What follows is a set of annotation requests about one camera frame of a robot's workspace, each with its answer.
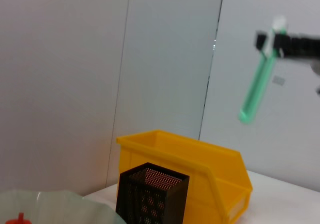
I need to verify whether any green glass fruit plate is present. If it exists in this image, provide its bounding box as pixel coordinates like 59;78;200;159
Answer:
0;188;128;224

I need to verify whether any orange fruit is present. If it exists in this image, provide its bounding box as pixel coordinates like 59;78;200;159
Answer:
5;211;32;224

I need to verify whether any yellow plastic bin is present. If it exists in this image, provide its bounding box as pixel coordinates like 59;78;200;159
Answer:
116;129;254;224

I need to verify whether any green utility knife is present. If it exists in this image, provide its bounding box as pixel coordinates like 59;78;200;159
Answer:
238;15;288;124

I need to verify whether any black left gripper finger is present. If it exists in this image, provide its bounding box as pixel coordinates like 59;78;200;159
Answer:
254;30;268;51
273;33;320;60

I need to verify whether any black mesh pen holder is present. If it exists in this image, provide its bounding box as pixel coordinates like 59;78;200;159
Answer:
115;162;191;224

